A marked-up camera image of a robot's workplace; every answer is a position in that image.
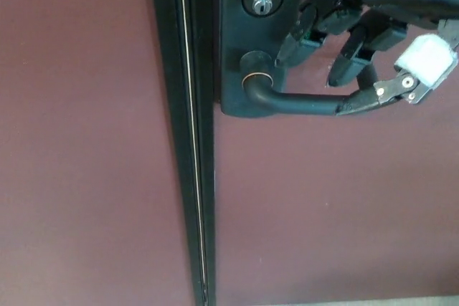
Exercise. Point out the black door lock plate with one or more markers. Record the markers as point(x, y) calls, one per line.
point(251, 37)

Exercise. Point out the black door edge strip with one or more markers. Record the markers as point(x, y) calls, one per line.
point(175, 105)
point(202, 105)

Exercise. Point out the plain maroon door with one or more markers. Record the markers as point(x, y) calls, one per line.
point(79, 141)

